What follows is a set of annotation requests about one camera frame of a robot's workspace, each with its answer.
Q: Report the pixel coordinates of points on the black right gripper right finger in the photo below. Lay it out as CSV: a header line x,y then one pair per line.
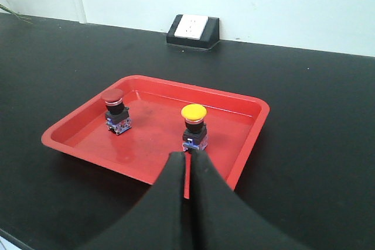
x,y
222,220

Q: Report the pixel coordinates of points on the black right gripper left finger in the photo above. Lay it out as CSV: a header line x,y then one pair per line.
x,y
159,220

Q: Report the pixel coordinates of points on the yellow mushroom push button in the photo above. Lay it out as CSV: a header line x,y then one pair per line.
x,y
195,136

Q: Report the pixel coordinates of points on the red mushroom push button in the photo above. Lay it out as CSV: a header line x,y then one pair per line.
x,y
117,116

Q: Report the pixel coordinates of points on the black white power socket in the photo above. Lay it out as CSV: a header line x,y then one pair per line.
x,y
196,31

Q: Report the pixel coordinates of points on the green plant leaves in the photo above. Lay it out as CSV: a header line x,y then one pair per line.
x,y
17,15

